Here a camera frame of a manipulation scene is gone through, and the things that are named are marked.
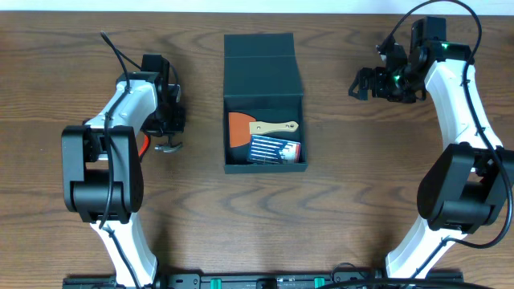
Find orange scraper wooden handle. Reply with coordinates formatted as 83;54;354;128
228;112;299;148

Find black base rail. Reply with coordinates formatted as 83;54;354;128
62;266;464;289

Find small black handled hammer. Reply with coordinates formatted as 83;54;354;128
154;135;183;153

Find red handled pliers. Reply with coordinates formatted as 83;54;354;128
138;132;151;160

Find black cable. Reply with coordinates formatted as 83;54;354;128
377;0;514;282
98;31;144;289

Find right black cable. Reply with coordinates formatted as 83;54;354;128
377;0;514;282

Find dark green flip-lid box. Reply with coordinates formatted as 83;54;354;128
223;33;308;174

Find blue precision screwdriver set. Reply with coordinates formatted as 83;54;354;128
247;135;301;165

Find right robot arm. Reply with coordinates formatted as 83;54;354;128
349;17;513;279

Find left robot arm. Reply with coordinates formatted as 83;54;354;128
61;54;186;288

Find left black cable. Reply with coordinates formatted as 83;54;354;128
98;31;144;289

